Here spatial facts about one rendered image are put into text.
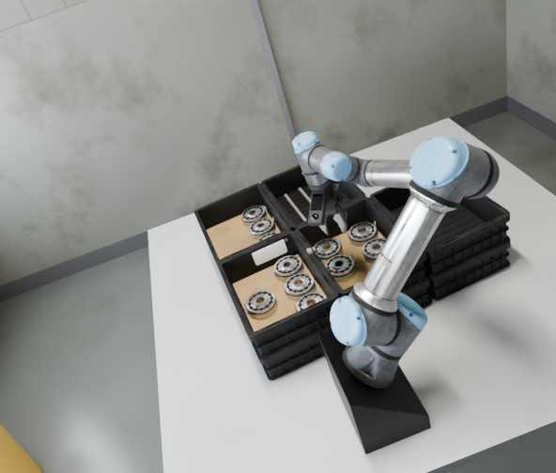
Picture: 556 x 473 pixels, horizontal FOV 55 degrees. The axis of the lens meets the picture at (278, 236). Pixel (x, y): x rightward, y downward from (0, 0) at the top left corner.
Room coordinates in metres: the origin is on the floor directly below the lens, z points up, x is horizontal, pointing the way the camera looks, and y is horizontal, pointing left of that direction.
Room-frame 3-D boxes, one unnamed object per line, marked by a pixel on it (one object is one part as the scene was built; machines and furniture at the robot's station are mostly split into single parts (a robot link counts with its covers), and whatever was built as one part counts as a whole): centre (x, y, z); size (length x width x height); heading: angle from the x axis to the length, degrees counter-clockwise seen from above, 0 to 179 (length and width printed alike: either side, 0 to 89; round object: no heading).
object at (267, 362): (1.31, 0.06, 0.76); 0.40 x 0.30 x 0.12; 8
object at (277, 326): (1.31, 0.06, 0.92); 0.40 x 0.30 x 0.02; 8
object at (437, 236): (1.40, -0.53, 0.87); 0.40 x 0.30 x 0.11; 8
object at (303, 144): (1.36, -0.17, 1.29); 0.09 x 0.08 x 0.11; 21
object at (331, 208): (1.37, -0.18, 1.13); 0.09 x 0.08 x 0.12; 150
